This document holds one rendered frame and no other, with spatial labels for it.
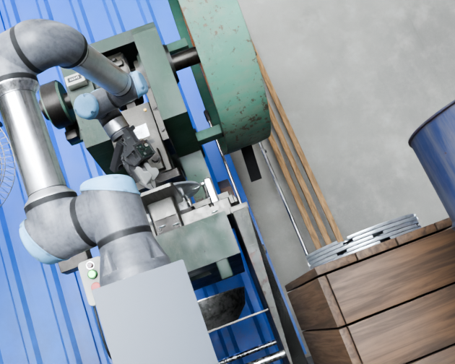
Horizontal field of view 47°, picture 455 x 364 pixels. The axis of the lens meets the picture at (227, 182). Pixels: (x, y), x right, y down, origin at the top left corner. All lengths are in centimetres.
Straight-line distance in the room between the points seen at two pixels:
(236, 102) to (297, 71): 162
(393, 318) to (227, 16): 109
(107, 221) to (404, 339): 64
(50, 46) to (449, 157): 86
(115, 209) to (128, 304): 20
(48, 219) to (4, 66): 36
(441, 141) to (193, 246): 103
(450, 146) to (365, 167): 242
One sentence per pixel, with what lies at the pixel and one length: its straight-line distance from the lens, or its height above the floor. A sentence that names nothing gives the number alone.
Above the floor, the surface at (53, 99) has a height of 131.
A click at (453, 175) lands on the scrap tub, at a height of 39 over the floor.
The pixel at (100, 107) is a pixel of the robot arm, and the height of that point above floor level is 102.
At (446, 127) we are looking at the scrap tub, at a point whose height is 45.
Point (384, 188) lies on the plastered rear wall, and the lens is 324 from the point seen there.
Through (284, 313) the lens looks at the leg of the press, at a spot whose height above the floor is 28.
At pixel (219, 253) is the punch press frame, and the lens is 169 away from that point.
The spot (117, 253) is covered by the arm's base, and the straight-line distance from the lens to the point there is 107.
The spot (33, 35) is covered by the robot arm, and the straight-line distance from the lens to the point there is 127.
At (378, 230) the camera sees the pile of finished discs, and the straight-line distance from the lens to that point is 124.
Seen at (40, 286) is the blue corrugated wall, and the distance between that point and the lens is 328.
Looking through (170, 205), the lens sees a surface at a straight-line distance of 179.
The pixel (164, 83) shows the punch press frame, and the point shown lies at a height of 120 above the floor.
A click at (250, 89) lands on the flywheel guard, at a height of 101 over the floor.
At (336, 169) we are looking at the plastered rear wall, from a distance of 322.
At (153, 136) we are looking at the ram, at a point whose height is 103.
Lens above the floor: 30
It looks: 14 degrees up
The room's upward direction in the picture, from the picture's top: 21 degrees counter-clockwise
